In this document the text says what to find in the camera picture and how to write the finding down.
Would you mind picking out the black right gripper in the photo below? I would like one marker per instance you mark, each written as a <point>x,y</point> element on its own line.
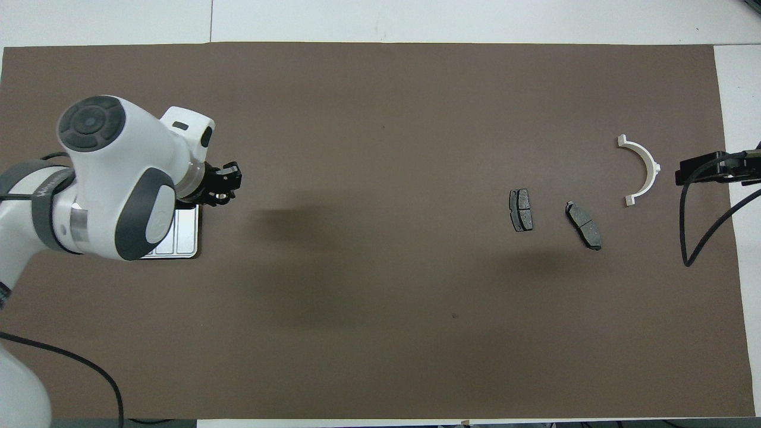
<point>746,169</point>

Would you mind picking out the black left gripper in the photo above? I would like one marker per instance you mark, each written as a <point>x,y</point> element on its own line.
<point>207,184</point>

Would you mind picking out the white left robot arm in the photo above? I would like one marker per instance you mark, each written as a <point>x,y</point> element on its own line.
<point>119,172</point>

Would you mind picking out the silver metal tray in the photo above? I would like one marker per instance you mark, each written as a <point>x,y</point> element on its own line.
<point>184,232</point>

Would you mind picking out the curved dark grey brake pad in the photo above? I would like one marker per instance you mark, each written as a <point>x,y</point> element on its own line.
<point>584,226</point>

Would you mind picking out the brown table mat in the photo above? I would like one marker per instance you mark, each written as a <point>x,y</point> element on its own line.
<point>380,119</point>

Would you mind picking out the rectangular dark grey brake pad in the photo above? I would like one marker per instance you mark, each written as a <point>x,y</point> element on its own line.
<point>521,210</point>

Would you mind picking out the white curved plastic bracket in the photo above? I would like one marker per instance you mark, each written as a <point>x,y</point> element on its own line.
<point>651,163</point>

